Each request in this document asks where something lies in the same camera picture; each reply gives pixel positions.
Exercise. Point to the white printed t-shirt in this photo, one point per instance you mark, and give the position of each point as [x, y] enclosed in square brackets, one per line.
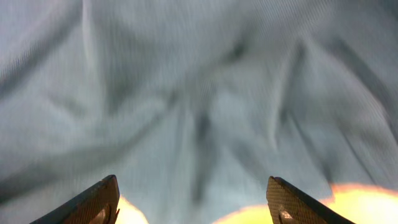
[193, 105]

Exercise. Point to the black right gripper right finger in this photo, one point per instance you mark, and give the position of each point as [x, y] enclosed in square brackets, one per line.
[289, 205]

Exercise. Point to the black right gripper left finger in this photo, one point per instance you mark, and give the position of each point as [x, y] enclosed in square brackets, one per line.
[96, 205]

